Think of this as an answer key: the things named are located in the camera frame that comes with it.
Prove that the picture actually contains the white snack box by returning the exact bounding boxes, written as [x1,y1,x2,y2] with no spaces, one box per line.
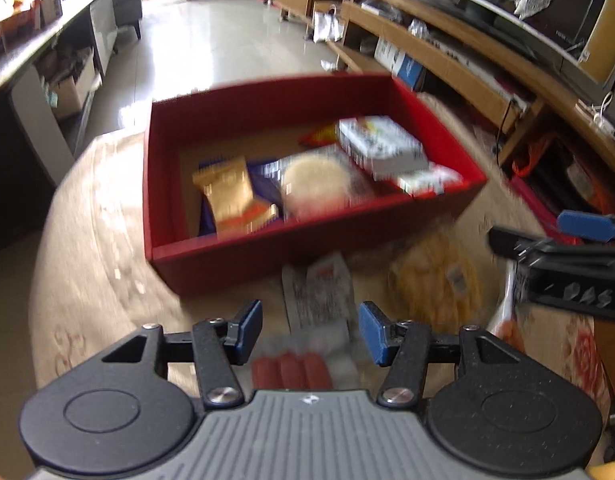
[337,116,431,181]

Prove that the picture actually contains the red plastic bag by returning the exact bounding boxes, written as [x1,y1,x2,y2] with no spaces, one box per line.
[510,132,615,222]

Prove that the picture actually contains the white power strip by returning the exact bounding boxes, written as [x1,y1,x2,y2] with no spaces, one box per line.
[577,100,615,137]

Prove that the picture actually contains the boxes on side table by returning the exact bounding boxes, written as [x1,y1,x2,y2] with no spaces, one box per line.
[0,0,63,57]

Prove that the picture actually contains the purple snack packet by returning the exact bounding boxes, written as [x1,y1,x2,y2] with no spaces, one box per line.
[198,159,284,237]

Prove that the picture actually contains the curved television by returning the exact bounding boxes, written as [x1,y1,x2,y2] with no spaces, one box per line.
[387,0,615,88]

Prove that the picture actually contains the golden snack packet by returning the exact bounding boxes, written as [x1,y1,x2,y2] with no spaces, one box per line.
[192,156,279,236]

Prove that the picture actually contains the round pastry packet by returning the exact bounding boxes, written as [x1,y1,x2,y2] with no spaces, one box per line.
[278,152,373,221]

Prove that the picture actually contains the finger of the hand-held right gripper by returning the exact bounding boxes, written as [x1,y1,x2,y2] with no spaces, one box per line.
[557,209,615,244]
[488,226,615,266]

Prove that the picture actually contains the yellow noodle snack packet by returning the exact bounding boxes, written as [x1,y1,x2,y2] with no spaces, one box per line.
[387,237,483,328]

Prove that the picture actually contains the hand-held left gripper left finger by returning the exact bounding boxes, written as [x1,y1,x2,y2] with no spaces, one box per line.
[100,300,264,408]

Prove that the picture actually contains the long red white snack packet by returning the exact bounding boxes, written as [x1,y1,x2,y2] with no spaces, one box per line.
[395,164,463,198]

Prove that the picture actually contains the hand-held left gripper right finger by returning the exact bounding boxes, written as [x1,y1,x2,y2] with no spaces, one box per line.
[358,301,525,408]

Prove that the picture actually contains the blue white box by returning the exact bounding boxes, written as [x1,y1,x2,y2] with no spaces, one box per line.
[375,37,426,92]

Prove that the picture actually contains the sausage snack packet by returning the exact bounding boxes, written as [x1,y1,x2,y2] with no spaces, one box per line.
[252,254,361,391]
[487,260,531,356]

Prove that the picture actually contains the grey sofa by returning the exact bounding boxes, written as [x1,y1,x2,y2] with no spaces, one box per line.
[110,0,149,41]

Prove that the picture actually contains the white shopping bag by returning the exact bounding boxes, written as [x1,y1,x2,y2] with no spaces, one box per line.
[312,2,346,44]

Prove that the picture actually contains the wooden television cabinet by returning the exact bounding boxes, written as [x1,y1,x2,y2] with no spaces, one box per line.
[275,0,615,211]

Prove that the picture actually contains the red orange snack packet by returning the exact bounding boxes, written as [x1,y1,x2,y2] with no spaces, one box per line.
[298,124,341,150]

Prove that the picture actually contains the red cardboard box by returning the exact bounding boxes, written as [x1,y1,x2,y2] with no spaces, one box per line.
[142,74,488,298]

